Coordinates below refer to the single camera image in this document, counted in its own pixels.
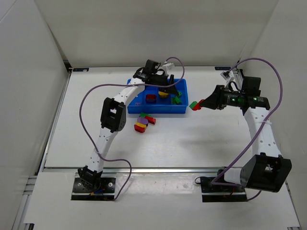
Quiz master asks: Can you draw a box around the yellow oval brick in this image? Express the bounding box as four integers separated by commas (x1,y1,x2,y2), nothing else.
158,91,169,99

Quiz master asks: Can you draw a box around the green number two brick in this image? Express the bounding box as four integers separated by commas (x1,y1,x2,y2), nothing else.
171,97,182,105

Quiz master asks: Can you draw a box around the green red sloped brick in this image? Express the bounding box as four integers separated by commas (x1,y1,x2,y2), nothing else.
189,99,204,111

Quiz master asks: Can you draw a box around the red yellow purple brick stack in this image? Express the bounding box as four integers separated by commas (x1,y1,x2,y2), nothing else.
134,117,148,133

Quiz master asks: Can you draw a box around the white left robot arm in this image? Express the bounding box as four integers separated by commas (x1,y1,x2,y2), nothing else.
78,59,178,193

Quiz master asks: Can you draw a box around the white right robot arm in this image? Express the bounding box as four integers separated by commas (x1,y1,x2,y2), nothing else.
198,77,292,193

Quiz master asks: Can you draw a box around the blue divided plastic bin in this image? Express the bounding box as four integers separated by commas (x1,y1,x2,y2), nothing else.
128,79,189,114

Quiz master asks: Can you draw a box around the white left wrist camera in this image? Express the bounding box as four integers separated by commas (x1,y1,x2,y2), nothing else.
162,63,175,73

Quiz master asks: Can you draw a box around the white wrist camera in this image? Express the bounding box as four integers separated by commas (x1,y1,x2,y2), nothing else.
162,63,175,73
220,71,235,82

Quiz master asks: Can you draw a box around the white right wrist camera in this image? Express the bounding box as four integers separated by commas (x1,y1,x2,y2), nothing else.
220,71,235,82

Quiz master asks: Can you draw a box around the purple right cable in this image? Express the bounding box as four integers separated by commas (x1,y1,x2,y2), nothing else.
212,57,283,201

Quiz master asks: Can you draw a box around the purple cable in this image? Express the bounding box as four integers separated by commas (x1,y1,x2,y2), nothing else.
212,57,283,201
79,57,185,201

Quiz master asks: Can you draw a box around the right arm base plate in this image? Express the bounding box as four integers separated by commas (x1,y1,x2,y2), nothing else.
194,176,247,203

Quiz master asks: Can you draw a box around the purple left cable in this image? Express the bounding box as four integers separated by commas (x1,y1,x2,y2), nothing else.
79,57,185,201

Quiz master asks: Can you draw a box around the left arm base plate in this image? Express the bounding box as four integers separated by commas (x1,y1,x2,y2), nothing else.
71,174,116,201

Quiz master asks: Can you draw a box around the aluminium front rail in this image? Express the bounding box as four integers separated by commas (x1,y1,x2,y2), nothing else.
42,167,220,173

